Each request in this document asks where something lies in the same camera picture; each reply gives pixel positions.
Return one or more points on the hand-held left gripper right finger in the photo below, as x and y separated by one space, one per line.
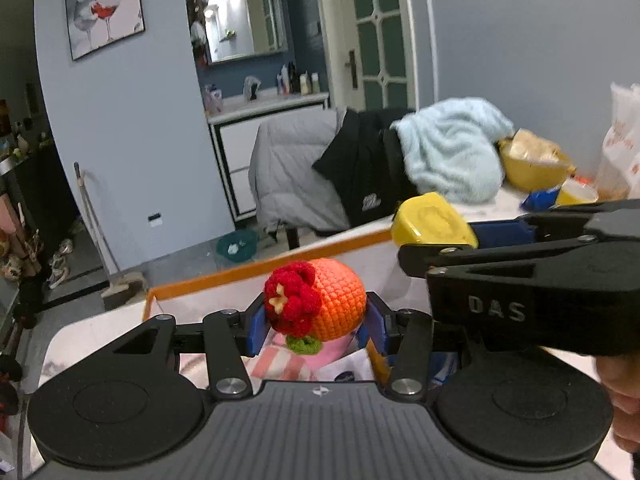
372 327

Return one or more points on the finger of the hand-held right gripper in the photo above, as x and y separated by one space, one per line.
475 256
500 234

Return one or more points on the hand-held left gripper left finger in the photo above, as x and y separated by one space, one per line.
257 330

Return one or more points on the orange crochet doll red flower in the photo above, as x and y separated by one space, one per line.
340 300

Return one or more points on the yellow plastic container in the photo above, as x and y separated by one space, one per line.
430 220

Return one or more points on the orange-rimmed cardboard box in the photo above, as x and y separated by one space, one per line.
200 307

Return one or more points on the person's right hand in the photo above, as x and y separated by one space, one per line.
622 395

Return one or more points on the pink striped cloth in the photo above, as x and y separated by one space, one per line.
280 362

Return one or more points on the blue snack packet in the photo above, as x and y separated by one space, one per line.
537 201

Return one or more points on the yellow bowl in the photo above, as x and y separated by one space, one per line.
530 172

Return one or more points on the teal basin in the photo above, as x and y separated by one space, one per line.
245 252

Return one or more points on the yellow cup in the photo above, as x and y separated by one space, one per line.
575 195

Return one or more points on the light blue fleece blanket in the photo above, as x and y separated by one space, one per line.
450 150

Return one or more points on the broom with wooden head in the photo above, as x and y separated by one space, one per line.
122 290

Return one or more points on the black jacket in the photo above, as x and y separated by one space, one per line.
360 170

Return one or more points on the white plastic bag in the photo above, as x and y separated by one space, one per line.
622 150

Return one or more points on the grey puffer jacket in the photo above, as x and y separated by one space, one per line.
290 170

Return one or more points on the white vanity cabinet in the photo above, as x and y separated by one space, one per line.
235 150

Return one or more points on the white sneaker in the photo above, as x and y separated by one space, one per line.
67 247
59 276

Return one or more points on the glass panel door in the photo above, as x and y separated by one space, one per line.
380 35

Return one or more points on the cream bottle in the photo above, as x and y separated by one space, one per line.
304 84
315 83

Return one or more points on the faucet with cloth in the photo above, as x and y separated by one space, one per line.
252 87

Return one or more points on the black sideboard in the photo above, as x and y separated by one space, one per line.
45 195

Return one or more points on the dark bottle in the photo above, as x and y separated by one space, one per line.
293 77

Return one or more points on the white wall socket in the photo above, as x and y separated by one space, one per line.
155 219

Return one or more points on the wall mirror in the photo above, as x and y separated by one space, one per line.
240 15

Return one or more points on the wine glass wall picture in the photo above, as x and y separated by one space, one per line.
105 10

